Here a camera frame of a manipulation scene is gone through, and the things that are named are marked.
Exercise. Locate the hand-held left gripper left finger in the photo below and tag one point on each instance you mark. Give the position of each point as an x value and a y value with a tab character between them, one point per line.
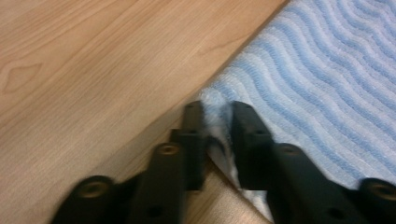
194	149

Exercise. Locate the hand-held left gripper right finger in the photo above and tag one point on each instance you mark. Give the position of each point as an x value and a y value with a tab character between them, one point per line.
252	149

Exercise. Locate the blue striped towel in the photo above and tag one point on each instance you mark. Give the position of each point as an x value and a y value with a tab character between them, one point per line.
311	93

